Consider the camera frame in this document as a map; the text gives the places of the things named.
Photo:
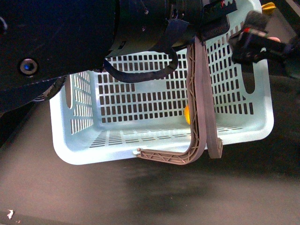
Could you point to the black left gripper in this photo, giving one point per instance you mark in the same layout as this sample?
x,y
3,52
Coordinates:
x,y
208,19

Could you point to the light blue plastic basket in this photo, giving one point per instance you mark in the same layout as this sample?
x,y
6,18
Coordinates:
x,y
96,118

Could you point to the yellow mango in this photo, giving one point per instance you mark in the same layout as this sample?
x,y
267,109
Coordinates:
x,y
187,114

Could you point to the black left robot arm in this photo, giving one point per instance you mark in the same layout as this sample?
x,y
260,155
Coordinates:
x,y
43,41

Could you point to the pink peach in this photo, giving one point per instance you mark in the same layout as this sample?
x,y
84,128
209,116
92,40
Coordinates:
x,y
275,39

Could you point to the whole yellow starfruit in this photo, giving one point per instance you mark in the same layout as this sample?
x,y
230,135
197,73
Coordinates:
x,y
268,8

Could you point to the white paper scrap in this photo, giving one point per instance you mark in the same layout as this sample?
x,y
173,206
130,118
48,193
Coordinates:
x,y
10,214

